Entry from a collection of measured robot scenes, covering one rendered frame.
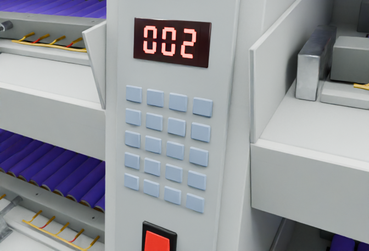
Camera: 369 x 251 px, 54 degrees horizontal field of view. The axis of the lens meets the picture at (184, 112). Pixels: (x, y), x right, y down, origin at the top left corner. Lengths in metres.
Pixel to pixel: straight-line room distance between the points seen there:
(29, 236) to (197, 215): 0.25
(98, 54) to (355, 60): 0.15
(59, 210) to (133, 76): 0.23
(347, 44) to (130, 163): 0.15
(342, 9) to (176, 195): 0.24
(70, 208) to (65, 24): 0.18
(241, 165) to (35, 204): 0.29
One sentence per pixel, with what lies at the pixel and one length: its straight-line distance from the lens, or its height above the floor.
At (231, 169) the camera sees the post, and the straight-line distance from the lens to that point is 0.19.
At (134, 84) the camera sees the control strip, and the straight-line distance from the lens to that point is 0.21.
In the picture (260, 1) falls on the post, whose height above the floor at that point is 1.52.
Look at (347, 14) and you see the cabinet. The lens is 0.37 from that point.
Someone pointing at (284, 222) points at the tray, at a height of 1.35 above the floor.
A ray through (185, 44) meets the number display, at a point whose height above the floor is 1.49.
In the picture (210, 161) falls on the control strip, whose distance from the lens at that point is 0.19.
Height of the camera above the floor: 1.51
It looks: 15 degrees down
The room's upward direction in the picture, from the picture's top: 4 degrees clockwise
